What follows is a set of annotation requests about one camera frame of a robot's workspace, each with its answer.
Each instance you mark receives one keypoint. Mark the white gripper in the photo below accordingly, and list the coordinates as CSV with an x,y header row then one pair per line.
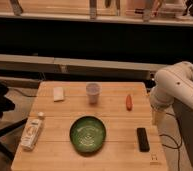
x,y
159,100

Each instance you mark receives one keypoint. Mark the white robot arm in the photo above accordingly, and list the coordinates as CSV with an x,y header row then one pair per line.
x,y
172,82

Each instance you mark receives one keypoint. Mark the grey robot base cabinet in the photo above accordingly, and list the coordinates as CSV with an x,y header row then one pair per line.
x,y
183,107

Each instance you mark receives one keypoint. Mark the white sponge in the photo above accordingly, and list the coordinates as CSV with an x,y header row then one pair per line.
x,y
58,94

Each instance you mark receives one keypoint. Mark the black remote control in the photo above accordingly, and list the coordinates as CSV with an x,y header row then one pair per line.
x,y
143,140

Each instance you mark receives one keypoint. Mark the orange carrot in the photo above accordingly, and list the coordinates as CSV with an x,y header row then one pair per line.
x,y
129,102

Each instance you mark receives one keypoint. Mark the green bowl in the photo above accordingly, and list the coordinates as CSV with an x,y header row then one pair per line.
x,y
87,134

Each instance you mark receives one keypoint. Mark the white milk carton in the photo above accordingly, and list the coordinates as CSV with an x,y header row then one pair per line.
x,y
32,132

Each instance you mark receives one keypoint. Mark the long wall shelf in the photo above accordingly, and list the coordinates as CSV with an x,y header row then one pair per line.
x,y
56,65

